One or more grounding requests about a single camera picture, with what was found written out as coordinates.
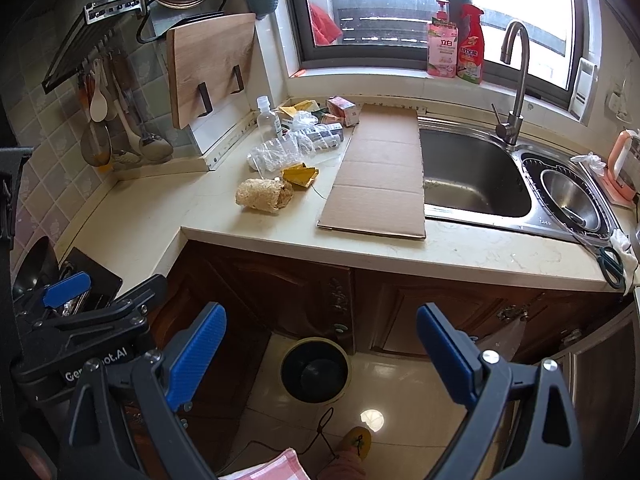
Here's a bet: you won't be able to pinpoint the brown paper bag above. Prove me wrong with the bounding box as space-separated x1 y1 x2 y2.
234 179 294 214

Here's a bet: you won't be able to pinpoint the yellow wrapper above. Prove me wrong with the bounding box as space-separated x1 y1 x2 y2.
281 162 319 188

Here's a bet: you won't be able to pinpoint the clear plastic bag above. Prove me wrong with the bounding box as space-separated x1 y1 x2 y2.
246 131 314 176

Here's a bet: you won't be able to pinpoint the clear plastic bottle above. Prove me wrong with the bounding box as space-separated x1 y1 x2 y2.
256 96 282 142

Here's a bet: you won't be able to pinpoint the blue white medicine box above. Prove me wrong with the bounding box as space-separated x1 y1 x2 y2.
303 122 344 151

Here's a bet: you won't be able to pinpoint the pink white carton box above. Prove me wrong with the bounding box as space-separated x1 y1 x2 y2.
326 96 360 127

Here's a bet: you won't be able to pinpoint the yellow white paper bag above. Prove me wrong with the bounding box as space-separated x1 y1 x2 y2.
278 100 320 119

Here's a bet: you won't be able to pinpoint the round black trash bin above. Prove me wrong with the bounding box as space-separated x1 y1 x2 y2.
280 338 350 404

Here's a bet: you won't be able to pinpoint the black stove top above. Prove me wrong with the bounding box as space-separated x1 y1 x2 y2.
12 236 125 319

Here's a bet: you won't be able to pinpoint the yellow slipper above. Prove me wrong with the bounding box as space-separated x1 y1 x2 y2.
336 426 372 460

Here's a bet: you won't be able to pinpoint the mesh strainer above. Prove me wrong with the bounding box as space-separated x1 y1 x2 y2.
78 71 114 168

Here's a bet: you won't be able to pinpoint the steel ladle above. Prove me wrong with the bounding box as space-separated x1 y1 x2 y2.
112 53 174 164

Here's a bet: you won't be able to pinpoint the white rice spoon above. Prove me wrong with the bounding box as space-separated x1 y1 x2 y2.
90 58 108 122

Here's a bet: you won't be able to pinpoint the steel bowl in sink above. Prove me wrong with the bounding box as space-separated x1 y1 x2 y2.
540 169 601 232

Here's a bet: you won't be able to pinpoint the stainless steel sink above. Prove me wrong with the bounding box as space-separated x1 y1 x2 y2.
419 117 620 246

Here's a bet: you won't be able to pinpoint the brown cardboard sheet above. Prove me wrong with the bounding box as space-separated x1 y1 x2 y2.
318 104 426 240

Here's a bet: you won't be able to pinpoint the pink dish rack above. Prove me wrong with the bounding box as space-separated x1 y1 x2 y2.
604 129 640 202

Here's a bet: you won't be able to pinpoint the steel gooseneck faucet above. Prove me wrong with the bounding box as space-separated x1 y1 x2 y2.
490 20 532 148

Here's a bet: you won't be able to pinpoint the wooden cutting board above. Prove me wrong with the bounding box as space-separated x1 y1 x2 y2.
166 13 256 129

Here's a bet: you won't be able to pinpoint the red cloth outside window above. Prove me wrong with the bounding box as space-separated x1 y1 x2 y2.
309 4 342 47

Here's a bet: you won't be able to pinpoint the red spray cleaner bottle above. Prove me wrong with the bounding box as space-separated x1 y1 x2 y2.
457 3 485 84

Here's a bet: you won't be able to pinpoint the pink dish soap bottle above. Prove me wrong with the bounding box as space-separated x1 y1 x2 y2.
426 0 458 78

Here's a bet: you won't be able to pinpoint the black handled scissors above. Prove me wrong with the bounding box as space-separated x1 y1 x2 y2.
596 247 626 290

